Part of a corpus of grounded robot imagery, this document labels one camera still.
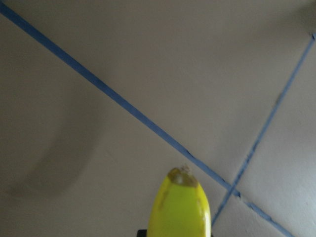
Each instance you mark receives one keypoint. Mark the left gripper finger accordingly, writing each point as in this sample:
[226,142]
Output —
[142,233]

